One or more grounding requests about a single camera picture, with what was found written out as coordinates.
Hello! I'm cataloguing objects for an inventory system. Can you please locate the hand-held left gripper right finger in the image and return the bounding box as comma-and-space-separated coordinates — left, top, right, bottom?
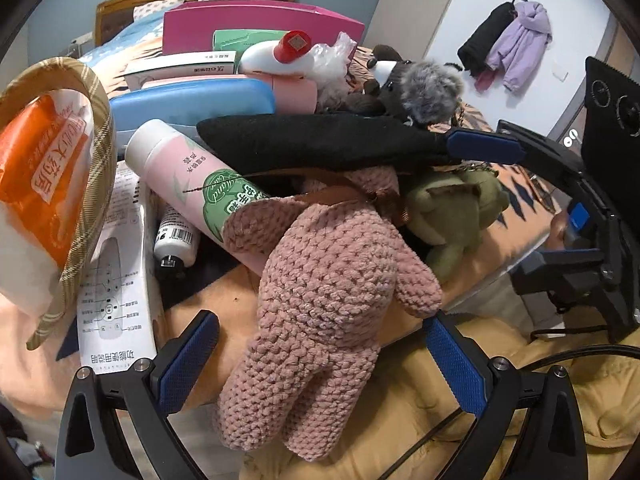
424, 312, 589, 480

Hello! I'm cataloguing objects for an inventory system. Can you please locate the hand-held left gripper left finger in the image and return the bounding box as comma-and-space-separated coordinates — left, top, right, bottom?
54, 310, 221, 480

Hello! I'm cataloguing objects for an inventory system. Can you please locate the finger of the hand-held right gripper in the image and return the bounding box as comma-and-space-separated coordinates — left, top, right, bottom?
509, 249, 609, 307
446, 120, 590, 182

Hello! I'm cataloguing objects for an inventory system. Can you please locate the pink crocheted plush toy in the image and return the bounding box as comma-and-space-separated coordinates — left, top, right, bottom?
215, 166, 444, 463

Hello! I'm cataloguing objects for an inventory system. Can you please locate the black felt pouch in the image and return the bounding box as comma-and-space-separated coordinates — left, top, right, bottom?
196, 112, 463, 177

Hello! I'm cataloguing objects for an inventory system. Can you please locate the plaid fabric basket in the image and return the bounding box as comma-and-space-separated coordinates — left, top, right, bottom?
0, 56, 119, 352

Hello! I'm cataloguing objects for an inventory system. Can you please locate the pink garment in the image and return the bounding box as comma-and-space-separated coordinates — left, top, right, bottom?
473, 67, 502, 94

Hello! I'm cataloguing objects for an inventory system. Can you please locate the green plush toy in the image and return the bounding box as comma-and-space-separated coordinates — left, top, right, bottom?
404, 169, 511, 284

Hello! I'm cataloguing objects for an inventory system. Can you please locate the grey brown furry plush toy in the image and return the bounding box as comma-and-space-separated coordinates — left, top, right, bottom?
320, 44, 469, 129

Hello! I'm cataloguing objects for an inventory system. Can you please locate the black coat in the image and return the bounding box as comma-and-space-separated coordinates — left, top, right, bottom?
457, 2, 517, 79

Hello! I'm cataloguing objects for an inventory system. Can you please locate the white printed carton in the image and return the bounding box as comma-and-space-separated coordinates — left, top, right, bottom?
76, 160, 167, 377

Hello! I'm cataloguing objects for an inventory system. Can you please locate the purple jacket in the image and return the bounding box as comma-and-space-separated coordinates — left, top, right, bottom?
485, 0, 554, 92

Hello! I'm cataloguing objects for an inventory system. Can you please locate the small black white bottle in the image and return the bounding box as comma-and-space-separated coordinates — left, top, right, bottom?
152, 204, 202, 282

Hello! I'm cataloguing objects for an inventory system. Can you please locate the cream wardrobe door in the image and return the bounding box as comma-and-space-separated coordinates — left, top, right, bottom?
364, 0, 472, 62

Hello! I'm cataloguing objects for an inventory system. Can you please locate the clear plastic wrapper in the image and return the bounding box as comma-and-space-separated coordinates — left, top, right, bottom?
304, 31, 359, 87

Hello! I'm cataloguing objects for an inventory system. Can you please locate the pink hard case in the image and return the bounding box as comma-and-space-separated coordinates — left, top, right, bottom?
134, 73, 319, 115

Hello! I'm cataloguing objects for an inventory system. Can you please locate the magenta cardboard box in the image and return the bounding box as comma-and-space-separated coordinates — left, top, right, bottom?
162, 0, 366, 57

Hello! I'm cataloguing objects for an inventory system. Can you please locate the pink green white bottle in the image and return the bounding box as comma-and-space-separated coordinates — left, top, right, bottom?
124, 118, 282, 277

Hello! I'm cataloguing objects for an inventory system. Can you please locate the white bottle with red cap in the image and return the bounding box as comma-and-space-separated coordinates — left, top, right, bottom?
237, 29, 317, 79

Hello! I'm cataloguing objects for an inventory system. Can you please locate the orange white plastic bag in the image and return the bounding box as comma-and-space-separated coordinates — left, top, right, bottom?
0, 87, 97, 318

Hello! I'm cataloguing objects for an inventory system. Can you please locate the blue hard case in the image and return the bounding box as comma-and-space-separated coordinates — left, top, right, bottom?
108, 82, 277, 134

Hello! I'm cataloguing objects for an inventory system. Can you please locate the green white small box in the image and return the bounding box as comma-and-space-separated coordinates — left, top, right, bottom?
212, 28, 287, 54

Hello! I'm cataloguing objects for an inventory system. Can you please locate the white flat box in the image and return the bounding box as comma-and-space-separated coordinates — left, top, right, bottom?
122, 51, 239, 92

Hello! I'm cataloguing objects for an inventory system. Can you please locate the patterned pillow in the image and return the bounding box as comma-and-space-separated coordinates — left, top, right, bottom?
132, 0, 252, 19

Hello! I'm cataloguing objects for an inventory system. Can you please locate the wooden headboard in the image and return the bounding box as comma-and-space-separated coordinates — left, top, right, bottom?
94, 0, 301, 47

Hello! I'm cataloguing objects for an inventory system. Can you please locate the black cable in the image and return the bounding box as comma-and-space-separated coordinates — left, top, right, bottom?
517, 322, 640, 375

